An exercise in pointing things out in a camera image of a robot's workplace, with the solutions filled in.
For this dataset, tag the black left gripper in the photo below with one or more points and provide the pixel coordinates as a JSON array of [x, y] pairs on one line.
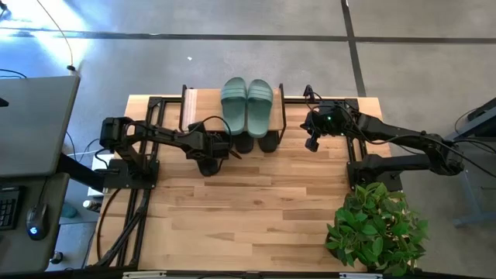
[[211, 149]]

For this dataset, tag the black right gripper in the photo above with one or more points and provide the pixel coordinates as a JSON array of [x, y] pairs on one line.
[[327, 122]]

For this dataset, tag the teal slide sandal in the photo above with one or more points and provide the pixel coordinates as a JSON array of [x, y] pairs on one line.
[[233, 104], [259, 108]]

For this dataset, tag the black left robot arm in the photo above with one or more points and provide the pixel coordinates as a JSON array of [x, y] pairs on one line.
[[162, 135]]

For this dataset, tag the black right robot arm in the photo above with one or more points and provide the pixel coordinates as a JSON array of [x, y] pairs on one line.
[[407, 137]]

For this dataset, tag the green potted plant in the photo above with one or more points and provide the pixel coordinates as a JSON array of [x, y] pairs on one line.
[[372, 228]]

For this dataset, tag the white box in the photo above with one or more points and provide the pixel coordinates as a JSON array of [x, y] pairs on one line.
[[101, 164]]

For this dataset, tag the small white-capped bottle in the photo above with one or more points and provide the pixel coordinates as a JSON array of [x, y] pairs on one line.
[[90, 204]]

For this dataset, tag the grey metal stand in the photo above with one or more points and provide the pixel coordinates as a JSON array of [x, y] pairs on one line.
[[469, 193]]

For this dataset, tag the small teal round object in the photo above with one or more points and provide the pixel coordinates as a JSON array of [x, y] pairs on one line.
[[69, 211]]

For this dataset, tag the grey flat panel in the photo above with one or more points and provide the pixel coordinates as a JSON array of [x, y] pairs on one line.
[[35, 124]]

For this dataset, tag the black computer mouse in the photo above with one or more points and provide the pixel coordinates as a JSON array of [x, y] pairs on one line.
[[36, 221]]

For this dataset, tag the grey office desk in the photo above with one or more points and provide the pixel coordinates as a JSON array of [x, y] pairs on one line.
[[23, 252]]

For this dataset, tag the black keyboard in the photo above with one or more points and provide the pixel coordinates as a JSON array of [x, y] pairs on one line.
[[7, 209]]

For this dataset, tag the small black clamp mount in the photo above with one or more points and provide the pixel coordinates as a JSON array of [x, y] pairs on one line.
[[308, 91]]

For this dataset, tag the wooden shelf with black frame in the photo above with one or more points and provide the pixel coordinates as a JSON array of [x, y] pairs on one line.
[[205, 108]]

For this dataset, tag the silver aluminium frame post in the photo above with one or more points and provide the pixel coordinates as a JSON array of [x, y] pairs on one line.
[[360, 276], [144, 275]]

